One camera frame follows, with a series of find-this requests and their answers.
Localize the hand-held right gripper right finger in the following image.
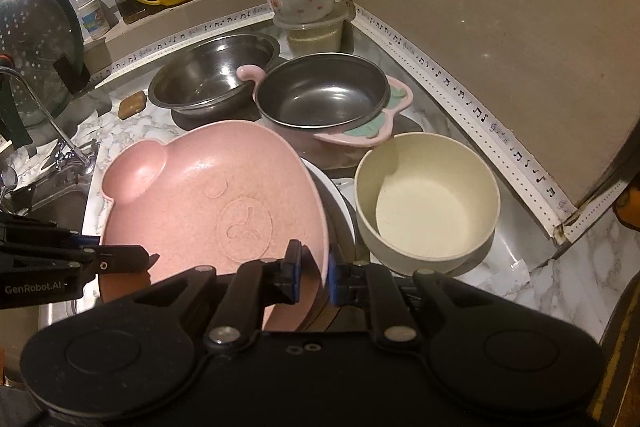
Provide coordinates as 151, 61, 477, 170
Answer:
327, 244, 496, 350

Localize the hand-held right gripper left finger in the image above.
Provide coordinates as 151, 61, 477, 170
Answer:
132, 239, 306, 350

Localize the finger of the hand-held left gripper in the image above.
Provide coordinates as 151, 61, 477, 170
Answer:
0, 244, 161, 280
0, 212, 102, 254

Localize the pink bear-shaped plate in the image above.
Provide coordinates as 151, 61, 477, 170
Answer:
100, 119, 331, 323

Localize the cream round plate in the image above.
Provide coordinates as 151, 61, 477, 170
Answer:
354, 133, 501, 278

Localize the pink peach-shaped steel bowl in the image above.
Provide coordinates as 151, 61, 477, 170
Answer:
236, 53, 414, 148

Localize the large steel bowl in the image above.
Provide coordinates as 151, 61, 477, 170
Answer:
147, 33, 281, 112

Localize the white plate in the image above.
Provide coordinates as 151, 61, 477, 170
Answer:
299, 157, 359, 258

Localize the chrome faucet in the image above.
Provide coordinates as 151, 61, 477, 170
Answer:
0, 67, 101, 172

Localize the metal spoon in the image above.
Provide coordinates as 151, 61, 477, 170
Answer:
0, 166, 21, 208

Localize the steel colander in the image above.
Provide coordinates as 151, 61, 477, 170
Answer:
0, 0, 76, 128

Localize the white plastic bottle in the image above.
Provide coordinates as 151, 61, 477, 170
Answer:
76, 0, 111, 40

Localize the clear plastic container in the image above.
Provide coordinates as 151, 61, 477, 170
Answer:
272, 2, 351, 58

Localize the orange object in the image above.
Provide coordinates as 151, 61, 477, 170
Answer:
615, 192, 640, 225

